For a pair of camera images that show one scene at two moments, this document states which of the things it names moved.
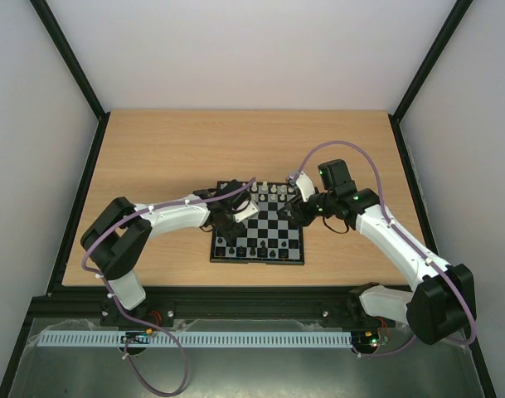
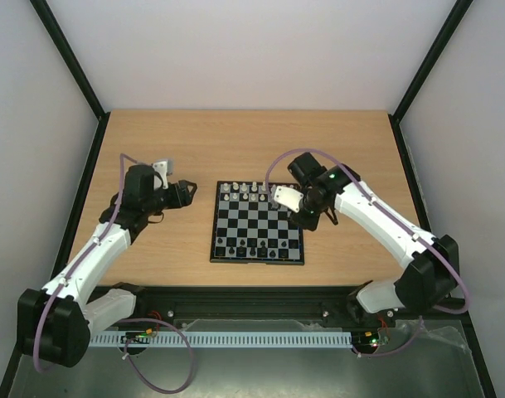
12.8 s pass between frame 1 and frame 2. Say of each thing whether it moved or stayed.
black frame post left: stayed
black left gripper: moved
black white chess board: stayed
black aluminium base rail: stayed
